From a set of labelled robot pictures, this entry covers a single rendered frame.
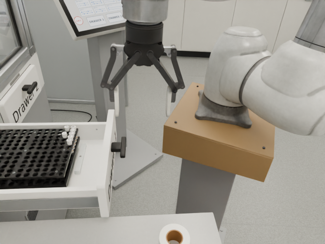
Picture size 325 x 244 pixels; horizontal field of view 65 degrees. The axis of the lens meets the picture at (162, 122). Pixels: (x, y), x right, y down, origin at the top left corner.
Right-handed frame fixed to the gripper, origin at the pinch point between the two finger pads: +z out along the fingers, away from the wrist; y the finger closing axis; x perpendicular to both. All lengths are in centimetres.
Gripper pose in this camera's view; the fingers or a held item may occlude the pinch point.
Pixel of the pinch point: (142, 107)
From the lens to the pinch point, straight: 62.4
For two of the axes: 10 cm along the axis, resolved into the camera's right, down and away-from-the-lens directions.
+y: -9.9, 0.0, -1.0
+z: -0.6, 8.2, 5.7
